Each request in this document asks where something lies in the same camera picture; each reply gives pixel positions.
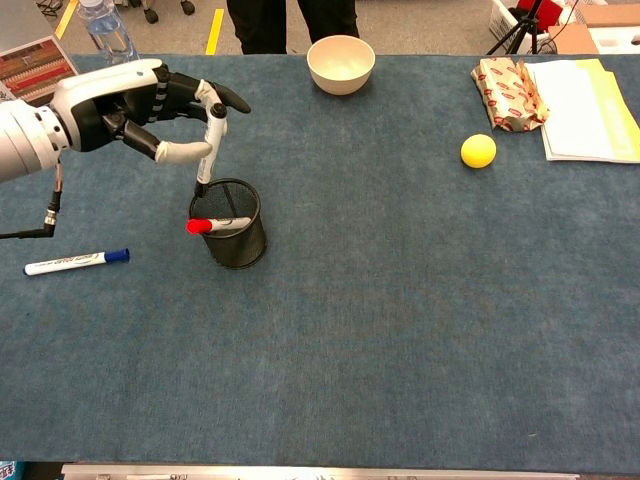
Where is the gold red wrapped package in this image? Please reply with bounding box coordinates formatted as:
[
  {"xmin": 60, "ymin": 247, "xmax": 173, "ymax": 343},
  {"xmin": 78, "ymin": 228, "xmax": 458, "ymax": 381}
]
[{"xmin": 470, "ymin": 56, "xmax": 551, "ymax": 134}]

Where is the yellow ball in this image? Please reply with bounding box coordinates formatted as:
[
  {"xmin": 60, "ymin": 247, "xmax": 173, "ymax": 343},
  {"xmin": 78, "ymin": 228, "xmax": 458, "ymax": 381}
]
[{"xmin": 460, "ymin": 133, "xmax": 498, "ymax": 170}]

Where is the light green folder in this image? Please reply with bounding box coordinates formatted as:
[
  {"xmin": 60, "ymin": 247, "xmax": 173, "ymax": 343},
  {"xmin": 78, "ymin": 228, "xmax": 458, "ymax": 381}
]
[{"xmin": 579, "ymin": 58, "xmax": 640, "ymax": 164}]

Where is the blue table mat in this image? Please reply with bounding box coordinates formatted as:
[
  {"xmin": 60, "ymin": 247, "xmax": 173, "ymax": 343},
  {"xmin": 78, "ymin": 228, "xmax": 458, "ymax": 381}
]
[{"xmin": 0, "ymin": 53, "xmax": 640, "ymax": 474}]

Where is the black tripod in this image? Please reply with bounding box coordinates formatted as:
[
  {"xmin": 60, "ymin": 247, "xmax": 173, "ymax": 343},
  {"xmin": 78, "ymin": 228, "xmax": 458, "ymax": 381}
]
[{"xmin": 485, "ymin": 0, "xmax": 551, "ymax": 56}]

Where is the red capped whiteboard marker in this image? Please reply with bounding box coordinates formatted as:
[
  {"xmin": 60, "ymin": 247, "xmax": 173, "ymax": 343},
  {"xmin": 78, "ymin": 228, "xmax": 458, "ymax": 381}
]
[{"xmin": 186, "ymin": 216, "xmax": 253, "ymax": 236}]

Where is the person in black trousers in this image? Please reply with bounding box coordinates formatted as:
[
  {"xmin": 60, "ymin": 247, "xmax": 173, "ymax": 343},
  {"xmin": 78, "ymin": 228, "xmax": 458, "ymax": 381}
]
[{"xmin": 225, "ymin": 0, "xmax": 360, "ymax": 55}]

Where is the blue capped whiteboard marker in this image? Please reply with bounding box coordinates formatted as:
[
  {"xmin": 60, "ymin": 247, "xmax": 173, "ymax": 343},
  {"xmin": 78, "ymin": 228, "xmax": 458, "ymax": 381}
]
[{"xmin": 22, "ymin": 247, "xmax": 131, "ymax": 277}]

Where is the clear plastic water bottle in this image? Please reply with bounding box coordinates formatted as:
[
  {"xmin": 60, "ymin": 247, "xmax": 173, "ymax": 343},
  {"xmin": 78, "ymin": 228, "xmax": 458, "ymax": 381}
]
[{"xmin": 77, "ymin": 0, "xmax": 140, "ymax": 66}]

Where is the black office chair base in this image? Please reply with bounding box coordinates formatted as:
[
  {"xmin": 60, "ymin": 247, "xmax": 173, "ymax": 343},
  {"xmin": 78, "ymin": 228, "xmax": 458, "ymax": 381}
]
[{"xmin": 127, "ymin": 0, "xmax": 197, "ymax": 25}]

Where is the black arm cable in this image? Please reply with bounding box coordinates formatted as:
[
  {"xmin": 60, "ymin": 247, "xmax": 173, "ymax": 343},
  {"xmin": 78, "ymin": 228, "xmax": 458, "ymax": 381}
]
[{"xmin": 0, "ymin": 159, "xmax": 66, "ymax": 240}]

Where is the aluminium frame rail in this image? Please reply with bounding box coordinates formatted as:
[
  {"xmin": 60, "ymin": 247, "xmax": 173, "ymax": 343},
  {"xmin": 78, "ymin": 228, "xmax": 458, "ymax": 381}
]
[{"xmin": 59, "ymin": 462, "xmax": 581, "ymax": 480}]

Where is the cream bowl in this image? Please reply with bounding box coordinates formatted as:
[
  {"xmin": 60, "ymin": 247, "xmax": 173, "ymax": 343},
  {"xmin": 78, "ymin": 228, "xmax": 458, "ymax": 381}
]
[{"xmin": 306, "ymin": 35, "xmax": 377, "ymax": 96}]

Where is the striped colourful book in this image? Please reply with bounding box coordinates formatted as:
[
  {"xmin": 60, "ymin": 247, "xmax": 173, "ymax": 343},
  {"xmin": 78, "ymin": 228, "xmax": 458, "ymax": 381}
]
[{"xmin": 0, "ymin": 35, "xmax": 80, "ymax": 106}]

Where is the white plastic crate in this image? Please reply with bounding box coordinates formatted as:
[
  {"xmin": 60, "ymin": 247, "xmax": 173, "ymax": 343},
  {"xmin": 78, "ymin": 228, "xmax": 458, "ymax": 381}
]
[{"xmin": 488, "ymin": 0, "xmax": 539, "ymax": 54}]

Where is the black cylindrical pen cup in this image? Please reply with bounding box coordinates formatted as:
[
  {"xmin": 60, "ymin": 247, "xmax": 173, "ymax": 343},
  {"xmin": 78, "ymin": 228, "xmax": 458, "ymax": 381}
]
[{"xmin": 188, "ymin": 178, "xmax": 268, "ymax": 271}]

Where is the black capped whiteboard marker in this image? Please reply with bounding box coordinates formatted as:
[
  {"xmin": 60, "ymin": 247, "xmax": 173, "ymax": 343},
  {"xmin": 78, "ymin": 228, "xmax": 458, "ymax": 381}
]
[{"xmin": 193, "ymin": 102, "xmax": 229, "ymax": 197}]

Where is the cardboard box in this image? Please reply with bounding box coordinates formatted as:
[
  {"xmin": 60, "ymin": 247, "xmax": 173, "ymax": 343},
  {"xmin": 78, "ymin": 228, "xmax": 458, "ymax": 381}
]
[{"xmin": 547, "ymin": 4, "xmax": 640, "ymax": 55}]

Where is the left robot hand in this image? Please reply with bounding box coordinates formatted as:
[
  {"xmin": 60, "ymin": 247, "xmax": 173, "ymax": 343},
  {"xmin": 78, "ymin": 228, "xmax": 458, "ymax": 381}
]
[{"xmin": 49, "ymin": 58, "xmax": 252, "ymax": 166}]

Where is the white paper stack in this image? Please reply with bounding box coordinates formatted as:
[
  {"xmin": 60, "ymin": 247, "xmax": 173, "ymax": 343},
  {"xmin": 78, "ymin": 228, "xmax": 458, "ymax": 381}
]
[{"xmin": 524, "ymin": 59, "xmax": 640, "ymax": 164}]

